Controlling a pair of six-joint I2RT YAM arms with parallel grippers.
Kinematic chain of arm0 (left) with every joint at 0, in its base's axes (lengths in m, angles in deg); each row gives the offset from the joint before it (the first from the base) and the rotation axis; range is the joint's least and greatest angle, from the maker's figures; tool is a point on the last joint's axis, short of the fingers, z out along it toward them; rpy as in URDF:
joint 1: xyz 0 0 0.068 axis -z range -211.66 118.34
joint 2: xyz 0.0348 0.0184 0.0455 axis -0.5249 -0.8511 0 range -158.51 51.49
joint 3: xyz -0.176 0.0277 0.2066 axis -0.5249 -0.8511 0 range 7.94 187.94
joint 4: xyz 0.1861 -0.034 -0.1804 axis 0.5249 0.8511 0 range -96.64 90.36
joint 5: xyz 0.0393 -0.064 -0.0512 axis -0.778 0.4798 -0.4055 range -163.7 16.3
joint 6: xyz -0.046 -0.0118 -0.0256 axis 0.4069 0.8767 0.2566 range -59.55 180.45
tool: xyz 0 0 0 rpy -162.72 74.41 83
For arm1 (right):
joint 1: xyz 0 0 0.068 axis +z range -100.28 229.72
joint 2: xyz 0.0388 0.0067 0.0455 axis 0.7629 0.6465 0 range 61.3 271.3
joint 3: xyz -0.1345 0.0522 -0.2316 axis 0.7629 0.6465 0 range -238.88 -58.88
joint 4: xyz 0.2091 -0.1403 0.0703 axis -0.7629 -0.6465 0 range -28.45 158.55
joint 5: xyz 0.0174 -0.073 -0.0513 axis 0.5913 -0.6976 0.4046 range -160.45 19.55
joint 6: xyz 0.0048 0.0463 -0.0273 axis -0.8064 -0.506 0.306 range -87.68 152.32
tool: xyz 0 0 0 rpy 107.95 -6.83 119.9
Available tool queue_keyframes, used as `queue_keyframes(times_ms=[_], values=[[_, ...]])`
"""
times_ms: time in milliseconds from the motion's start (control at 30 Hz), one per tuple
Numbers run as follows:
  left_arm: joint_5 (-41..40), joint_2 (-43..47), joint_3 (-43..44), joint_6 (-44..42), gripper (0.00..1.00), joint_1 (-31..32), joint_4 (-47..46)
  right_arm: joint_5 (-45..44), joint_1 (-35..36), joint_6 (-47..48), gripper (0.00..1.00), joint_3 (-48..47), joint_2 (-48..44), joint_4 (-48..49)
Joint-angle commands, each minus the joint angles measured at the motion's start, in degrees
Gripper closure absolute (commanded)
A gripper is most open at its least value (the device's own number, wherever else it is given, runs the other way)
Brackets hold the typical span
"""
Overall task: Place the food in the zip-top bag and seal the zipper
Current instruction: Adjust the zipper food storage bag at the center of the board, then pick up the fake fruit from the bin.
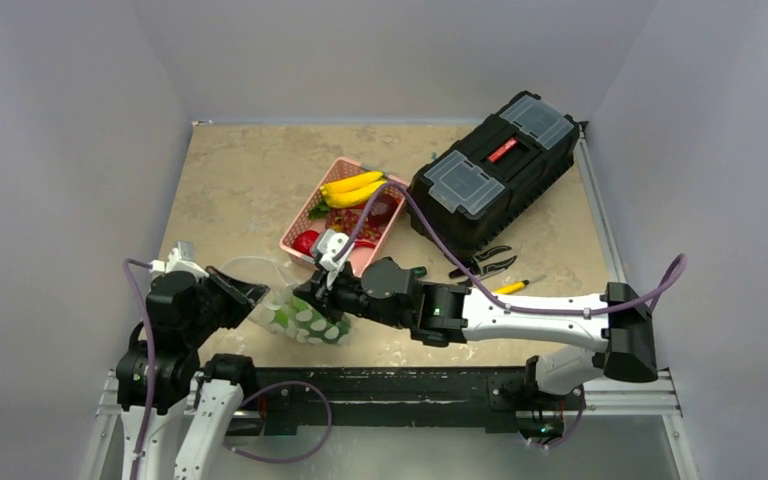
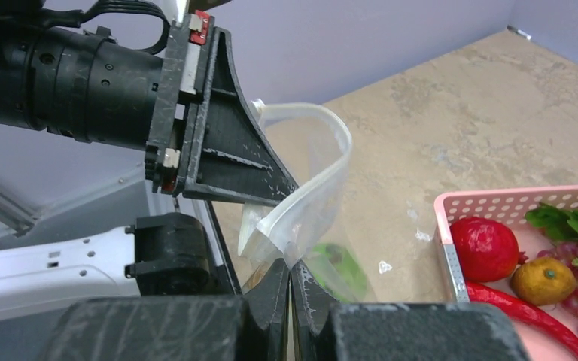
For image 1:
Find black pliers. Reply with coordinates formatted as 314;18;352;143
460;245;518;278

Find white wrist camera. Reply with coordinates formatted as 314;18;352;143
311;229;353;289
149;241;208;278

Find black plastic toolbox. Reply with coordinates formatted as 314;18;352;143
409;91;580;259

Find clear zip top bag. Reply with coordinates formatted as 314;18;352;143
218;256;352;345

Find yellow banana bunch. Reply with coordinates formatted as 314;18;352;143
319;171;387;209

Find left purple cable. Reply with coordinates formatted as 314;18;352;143
122;258;167;480

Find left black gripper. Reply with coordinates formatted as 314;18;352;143
184;263;268;344

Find green leafy vegetable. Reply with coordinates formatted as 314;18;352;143
307;200;332;221

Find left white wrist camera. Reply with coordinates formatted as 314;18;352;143
149;241;208;278

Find yellow utility knife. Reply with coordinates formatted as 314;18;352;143
493;275;546;295

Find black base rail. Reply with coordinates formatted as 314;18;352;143
227;366;585;440

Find pink plastic basket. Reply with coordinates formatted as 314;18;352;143
279;157;406;276

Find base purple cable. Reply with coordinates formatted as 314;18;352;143
221;380;334;466

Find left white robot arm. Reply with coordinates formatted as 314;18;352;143
115;266;270;479

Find green bell pepper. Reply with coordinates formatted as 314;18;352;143
270;296;318;329

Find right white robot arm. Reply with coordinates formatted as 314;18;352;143
293;258;659;407

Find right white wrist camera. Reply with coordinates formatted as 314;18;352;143
311;229;353;289

